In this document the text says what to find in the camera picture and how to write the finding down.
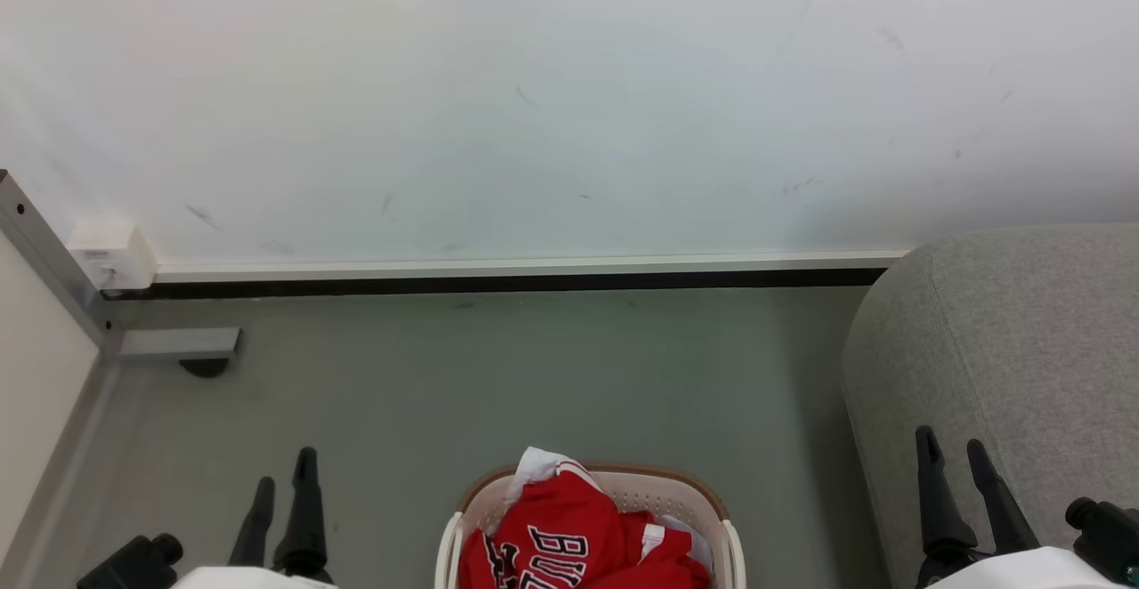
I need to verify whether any small white plastic box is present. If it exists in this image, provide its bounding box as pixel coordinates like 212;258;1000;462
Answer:
67;220;159;293

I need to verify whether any grey metal frame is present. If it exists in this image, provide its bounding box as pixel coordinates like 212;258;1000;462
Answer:
0;169;243;589

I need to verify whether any red basketball jersey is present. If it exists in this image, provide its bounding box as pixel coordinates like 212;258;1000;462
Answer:
458;460;713;589

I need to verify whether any grey fabric sofa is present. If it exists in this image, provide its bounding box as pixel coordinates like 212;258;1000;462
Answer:
841;222;1139;589

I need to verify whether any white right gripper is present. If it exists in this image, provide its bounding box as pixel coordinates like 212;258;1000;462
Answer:
915;425;1124;589

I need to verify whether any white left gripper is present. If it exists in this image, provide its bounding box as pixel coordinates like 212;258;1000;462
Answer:
169;447;339;589

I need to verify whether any white partition panel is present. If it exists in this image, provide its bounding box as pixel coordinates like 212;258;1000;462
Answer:
0;231;101;563

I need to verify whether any white wall baseboard strip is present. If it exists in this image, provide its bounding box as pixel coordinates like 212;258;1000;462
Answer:
102;249;910;301

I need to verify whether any cream plastic laundry basket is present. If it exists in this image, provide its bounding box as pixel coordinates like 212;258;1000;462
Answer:
434;461;747;589

